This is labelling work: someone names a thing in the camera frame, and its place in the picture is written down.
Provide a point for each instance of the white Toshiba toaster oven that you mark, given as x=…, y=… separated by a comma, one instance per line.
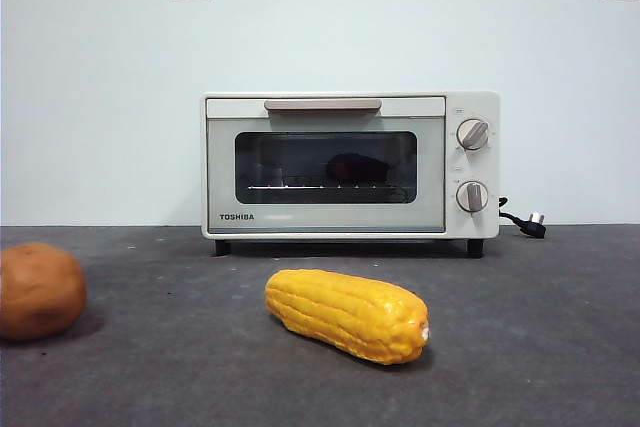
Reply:
x=475, y=167

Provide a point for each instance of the larger beige oven knob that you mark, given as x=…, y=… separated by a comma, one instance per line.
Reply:
x=473, y=134

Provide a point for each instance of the purple eggplant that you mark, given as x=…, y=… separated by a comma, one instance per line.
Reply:
x=355, y=168

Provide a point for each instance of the brown potato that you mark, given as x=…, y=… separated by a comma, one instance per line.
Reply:
x=40, y=292

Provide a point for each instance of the smaller beige oven knob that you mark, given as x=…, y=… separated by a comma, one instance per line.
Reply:
x=472, y=196

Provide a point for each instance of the yellow corn cob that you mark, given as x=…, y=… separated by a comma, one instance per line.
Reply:
x=345, y=314

